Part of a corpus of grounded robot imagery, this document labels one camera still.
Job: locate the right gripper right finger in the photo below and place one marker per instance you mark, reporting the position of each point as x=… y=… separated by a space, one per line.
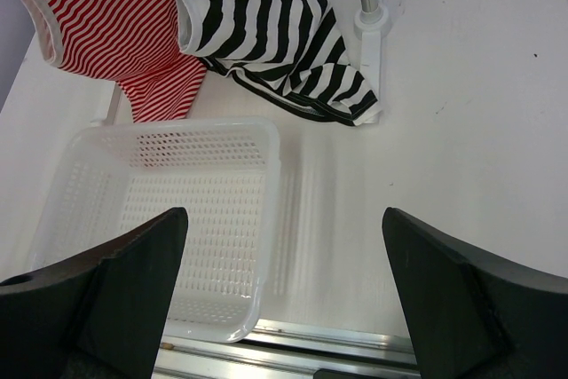
x=471 y=313

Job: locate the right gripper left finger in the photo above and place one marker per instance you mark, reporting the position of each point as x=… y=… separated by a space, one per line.
x=98 y=314

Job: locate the black white striped tank top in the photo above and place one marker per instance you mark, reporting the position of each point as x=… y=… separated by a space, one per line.
x=290 y=52

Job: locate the red striped tank top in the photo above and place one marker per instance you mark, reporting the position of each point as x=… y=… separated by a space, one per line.
x=133 y=43

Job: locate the white plastic basket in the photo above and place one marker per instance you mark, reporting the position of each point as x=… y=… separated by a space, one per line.
x=199 y=198

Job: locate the clothes rack silver white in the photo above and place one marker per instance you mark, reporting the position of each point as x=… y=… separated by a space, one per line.
x=372 y=23

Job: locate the aluminium mounting rail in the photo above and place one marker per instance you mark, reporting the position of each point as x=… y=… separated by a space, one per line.
x=276 y=349

